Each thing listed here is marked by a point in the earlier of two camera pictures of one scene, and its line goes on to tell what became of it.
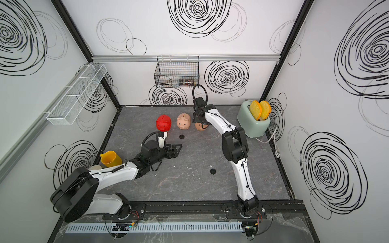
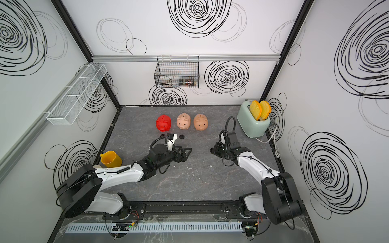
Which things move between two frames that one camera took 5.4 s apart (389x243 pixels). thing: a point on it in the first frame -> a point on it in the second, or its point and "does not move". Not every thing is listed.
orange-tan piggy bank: (199, 126) does not move
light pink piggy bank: (183, 121) does not move
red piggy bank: (163, 123) does not move
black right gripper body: (197, 119) -> (221, 151)
